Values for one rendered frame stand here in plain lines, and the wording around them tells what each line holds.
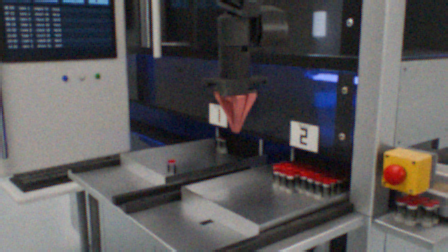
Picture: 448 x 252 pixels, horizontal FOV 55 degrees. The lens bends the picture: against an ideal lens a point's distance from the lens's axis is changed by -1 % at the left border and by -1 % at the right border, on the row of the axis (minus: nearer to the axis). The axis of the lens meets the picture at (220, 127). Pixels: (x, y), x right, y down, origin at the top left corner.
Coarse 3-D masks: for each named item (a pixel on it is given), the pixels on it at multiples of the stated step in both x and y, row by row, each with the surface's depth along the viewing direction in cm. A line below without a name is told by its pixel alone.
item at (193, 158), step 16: (176, 144) 137; (192, 144) 140; (208, 144) 144; (128, 160) 121; (144, 160) 131; (160, 160) 131; (176, 160) 131; (192, 160) 131; (208, 160) 131; (224, 160) 131; (240, 160) 120; (256, 160) 123; (144, 176) 115; (160, 176) 107; (176, 176) 108; (192, 176) 111
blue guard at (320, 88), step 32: (128, 64) 173; (160, 64) 153; (192, 64) 136; (256, 64) 113; (160, 96) 156; (192, 96) 139; (288, 96) 105; (320, 96) 97; (352, 96) 90; (256, 128) 116; (288, 128) 106; (320, 128) 98; (352, 128) 91
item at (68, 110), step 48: (0, 0) 130; (48, 0) 139; (96, 0) 149; (0, 48) 132; (48, 48) 141; (96, 48) 152; (48, 96) 144; (96, 96) 156; (48, 144) 147; (96, 144) 159
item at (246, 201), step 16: (224, 176) 106; (240, 176) 109; (256, 176) 113; (272, 176) 116; (192, 192) 95; (208, 192) 104; (224, 192) 104; (240, 192) 104; (256, 192) 104; (272, 192) 104; (208, 208) 91; (224, 208) 87; (240, 208) 95; (256, 208) 95; (272, 208) 95; (288, 208) 95; (304, 208) 86; (320, 208) 90; (240, 224) 83; (256, 224) 79; (272, 224) 81
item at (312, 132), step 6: (294, 126) 104; (300, 126) 103; (306, 126) 101; (312, 126) 100; (294, 132) 104; (300, 132) 103; (312, 132) 100; (294, 138) 105; (306, 138) 102; (312, 138) 100; (294, 144) 105; (300, 144) 103; (312, 144) 100; (312, 150) 101
